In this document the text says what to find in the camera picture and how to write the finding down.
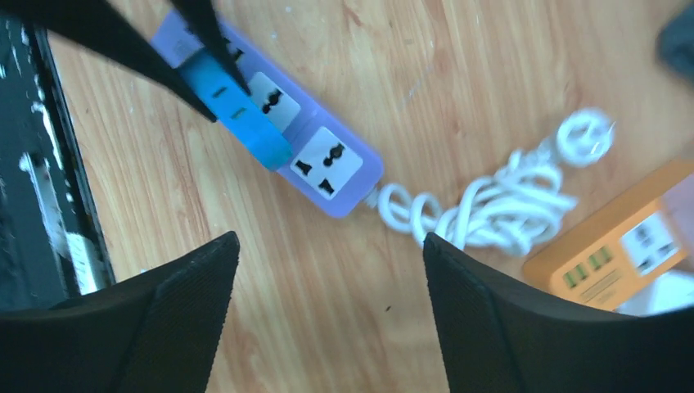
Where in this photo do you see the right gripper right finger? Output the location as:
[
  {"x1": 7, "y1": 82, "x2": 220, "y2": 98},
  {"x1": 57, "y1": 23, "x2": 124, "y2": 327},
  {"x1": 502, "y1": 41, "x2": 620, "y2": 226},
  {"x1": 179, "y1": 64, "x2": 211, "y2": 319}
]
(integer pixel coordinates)
[{"x1": 423, "y1": 233, "x2": 693, "y2": 392}]

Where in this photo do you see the dark grey checked cloth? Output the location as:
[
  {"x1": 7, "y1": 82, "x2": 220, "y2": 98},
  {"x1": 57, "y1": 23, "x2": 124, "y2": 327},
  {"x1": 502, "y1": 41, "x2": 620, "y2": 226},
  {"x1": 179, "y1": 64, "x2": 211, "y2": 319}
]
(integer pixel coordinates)
[{"x1": 656, "y1": 1, "x2": 693, "y2": 84}]

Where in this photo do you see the white purple-strip cord plug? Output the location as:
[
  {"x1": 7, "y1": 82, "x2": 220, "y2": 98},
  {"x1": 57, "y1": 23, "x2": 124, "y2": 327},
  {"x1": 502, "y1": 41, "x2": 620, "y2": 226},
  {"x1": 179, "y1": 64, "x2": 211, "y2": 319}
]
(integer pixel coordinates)
[{"x1": 365, "y1": 108, "x2": 615, "y2": 257}]

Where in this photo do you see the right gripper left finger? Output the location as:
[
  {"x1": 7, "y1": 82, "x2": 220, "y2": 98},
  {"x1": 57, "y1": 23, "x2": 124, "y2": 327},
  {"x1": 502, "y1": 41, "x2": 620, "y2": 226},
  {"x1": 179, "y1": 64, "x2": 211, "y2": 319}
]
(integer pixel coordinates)
[{"x1": 1, "y1": 232, "x2": 240, "y2": 392}]

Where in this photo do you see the pink cube socket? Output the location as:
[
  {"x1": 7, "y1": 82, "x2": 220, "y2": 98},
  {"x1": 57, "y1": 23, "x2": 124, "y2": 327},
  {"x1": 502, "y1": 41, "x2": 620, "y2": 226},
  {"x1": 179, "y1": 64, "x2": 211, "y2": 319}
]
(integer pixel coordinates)
[{"x1": 662, "y1": 174, "x2": 693, "y2": 273}]

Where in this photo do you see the blue square plug adapter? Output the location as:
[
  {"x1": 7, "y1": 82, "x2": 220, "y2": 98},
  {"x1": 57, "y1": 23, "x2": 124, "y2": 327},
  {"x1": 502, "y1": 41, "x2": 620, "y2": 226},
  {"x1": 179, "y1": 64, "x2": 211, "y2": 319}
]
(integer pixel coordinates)
[{"x1": 178, "y1": 51, "x2": 292, "y2": 171}]

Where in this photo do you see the purple USB power strip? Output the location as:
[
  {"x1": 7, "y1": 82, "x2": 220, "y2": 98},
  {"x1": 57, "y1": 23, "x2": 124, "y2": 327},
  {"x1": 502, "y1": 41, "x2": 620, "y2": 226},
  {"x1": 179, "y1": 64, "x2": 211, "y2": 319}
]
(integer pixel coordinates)
[{"x1": 151, "y1": 11, "x2": 385, "y2": 218}]

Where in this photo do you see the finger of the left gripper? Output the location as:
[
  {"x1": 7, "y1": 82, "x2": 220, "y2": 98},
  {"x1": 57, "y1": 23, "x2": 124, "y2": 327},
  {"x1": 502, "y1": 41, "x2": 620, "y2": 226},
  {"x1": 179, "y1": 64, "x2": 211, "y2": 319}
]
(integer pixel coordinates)
[
  {"x1": 170, "y1": 0, "x2": 251, "y2": 96},
  {"x1": 1, "y1": 0, "x2": 216, "y2": 122}
]

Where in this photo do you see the black mounting base rail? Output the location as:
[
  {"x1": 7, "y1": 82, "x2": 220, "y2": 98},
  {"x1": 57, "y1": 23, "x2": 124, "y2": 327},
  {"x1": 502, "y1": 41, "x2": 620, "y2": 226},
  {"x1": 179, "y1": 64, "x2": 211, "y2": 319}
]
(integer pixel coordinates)
[{"x1": 1, "y1": 15, "x2": 115, "y2": 312}]

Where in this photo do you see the orange power strip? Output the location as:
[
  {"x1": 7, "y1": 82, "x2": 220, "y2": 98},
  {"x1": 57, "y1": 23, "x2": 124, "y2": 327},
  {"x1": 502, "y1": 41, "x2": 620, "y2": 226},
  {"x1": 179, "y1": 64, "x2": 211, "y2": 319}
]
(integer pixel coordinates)
[{"x1": 523, "y1": 158, "x2": 693, "y2": 311}]

